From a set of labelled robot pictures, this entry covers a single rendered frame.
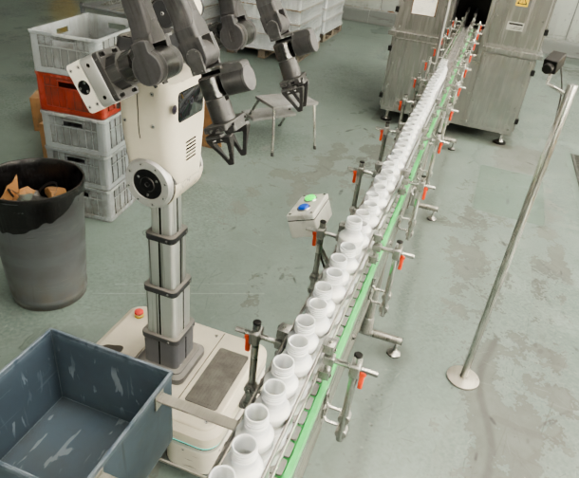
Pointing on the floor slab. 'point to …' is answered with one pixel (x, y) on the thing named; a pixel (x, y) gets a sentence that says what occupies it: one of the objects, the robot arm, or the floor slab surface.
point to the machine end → (496, 115)
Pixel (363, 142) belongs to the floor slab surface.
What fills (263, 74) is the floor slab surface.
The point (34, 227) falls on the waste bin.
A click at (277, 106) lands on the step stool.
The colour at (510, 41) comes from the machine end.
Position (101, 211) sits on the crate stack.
